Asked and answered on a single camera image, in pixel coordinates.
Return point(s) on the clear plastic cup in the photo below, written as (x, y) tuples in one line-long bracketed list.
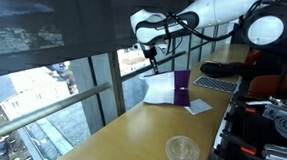
[(182, 154)]

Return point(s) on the purple cloth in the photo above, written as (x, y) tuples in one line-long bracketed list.
[(159, 87)]

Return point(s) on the metal window handrail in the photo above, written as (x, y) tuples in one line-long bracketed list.
[(44, 111)]

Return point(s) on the grey computer keyboard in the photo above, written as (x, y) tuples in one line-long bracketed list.
[(216, 84)]

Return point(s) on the beige building outside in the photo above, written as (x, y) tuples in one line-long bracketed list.
[(32, 93)]

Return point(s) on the orange chair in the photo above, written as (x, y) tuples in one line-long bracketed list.
[(277, 83)]

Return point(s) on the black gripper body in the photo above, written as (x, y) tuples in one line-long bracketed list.
[(151, 52)]

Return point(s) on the dark window blind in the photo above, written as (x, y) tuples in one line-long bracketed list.
[(53, 17)]

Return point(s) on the black bag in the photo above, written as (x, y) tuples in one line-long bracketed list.
[(224, 69)]

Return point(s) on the white marker card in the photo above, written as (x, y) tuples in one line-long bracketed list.
[(198, 106)]

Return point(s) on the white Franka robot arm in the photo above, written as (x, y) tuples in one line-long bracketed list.
[(218, 7)]

